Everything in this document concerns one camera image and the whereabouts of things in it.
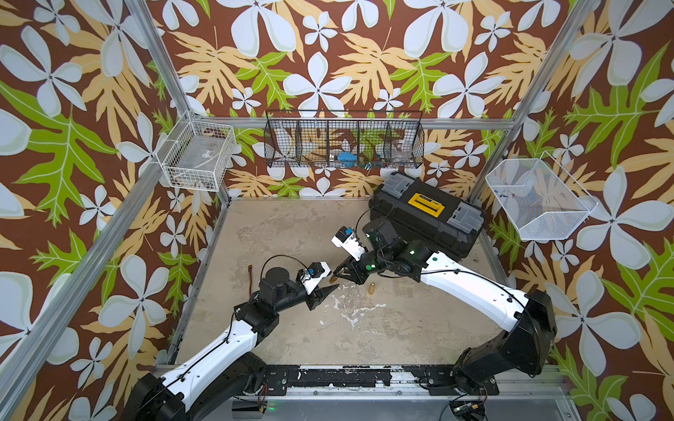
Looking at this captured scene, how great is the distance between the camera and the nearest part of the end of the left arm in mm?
677

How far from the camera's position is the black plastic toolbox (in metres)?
0.90

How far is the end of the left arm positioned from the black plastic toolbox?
1.34ft
